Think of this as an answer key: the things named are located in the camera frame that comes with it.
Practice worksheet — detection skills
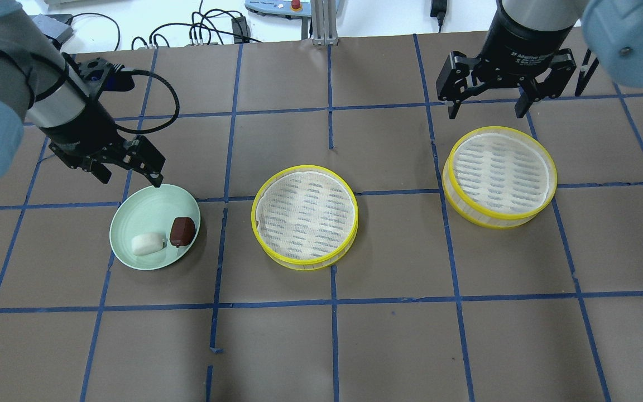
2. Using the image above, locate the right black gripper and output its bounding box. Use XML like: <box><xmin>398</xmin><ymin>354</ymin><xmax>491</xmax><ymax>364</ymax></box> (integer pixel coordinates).
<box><xmin>436</xmin><ymin>3</ymin><xmax>577</xmax><ymax>119</ymax></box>

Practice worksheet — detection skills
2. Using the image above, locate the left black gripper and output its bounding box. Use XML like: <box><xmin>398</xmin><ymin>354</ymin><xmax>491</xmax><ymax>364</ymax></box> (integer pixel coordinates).
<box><xmin>42</xmin><ymin>104</ymin><xmax>166</xmax><ymax>188</ymax></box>

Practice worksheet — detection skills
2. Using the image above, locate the white steamed bun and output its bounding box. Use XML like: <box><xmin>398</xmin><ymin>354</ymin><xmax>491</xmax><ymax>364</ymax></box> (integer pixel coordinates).
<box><xmin>130</xmin><ymin>232</ymin><xmax>166</xmax><ymax>256</ymax></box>

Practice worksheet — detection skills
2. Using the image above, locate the brown steamed bun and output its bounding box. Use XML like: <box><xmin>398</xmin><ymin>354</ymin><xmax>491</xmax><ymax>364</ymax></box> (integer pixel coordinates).
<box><xmin>169</xmin><ymin>217</ymin><xmax>197</xmax><ymax>248</ymax></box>

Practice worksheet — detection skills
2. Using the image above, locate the yellow bamboo steamer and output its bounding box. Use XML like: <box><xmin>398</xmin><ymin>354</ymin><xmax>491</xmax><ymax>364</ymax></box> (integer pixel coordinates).
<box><xmin>442</xmin><ymin>126</ymin><xmax>558</xmax><ymax>229</ymax></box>
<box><xmin>251</xmin><ymin>165</ymin><xmax>359</xmax><ymax>271</ymax></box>

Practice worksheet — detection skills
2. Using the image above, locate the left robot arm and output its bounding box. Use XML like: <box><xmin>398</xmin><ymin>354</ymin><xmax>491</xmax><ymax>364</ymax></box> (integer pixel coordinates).
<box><xmin>0</xmin><ymin>1</ymin><xmax>165</xmax><ymax>186</ymax></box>

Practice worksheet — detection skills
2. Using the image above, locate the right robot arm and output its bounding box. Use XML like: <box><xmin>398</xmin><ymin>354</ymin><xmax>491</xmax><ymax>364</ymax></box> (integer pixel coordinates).
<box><xmin>436</xmin><ymin>1</ymin><xmax>643</xmax><ymax>119</ymax></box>

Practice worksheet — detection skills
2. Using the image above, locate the light green plate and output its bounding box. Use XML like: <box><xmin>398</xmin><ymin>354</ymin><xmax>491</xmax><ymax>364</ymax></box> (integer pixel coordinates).
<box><xmin>109</xmin><ymin>185</ymin><xmax>201</xmax><ymax>271</ymax></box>

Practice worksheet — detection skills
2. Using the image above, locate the black power adapter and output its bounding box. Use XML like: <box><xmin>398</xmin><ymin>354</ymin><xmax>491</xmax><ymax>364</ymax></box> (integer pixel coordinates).
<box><xmin>430</xmin><ymin>0</ymin><xmax>448</xmax><ymax>31</ymax></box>

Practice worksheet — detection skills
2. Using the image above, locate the teach pendant with red button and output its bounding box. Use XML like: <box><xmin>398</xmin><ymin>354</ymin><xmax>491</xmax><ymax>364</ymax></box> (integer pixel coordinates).
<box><xmin>244</xmin><ymin>1</ymin><xmax>312</xmax><ymax>20</ymax></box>

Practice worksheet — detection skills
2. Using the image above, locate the aluminium frame post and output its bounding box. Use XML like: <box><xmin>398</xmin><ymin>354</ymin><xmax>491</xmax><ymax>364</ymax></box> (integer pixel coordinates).
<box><xmin>310</xmin><ymin>0</ymin><xmax>340</xmax><ymax>46</ymax></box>

